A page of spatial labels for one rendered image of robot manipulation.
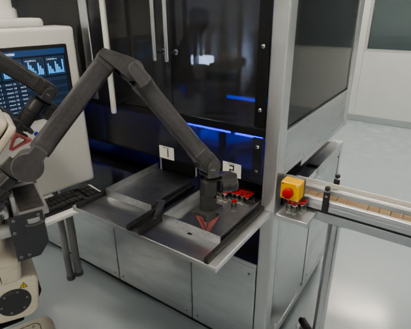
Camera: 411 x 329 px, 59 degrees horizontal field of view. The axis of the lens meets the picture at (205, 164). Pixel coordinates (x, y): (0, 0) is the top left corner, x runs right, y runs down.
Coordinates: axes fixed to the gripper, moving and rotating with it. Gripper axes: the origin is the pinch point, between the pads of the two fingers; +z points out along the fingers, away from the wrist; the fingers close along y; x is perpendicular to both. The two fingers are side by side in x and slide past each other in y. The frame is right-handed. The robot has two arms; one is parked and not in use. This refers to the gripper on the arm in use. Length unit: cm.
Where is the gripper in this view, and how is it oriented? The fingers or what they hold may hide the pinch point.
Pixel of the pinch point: (206, 232)
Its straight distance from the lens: 129.0
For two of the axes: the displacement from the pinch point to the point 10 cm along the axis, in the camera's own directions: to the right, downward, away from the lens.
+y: 5.5, -2.5, 8.0
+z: -0.4, 9.4, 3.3
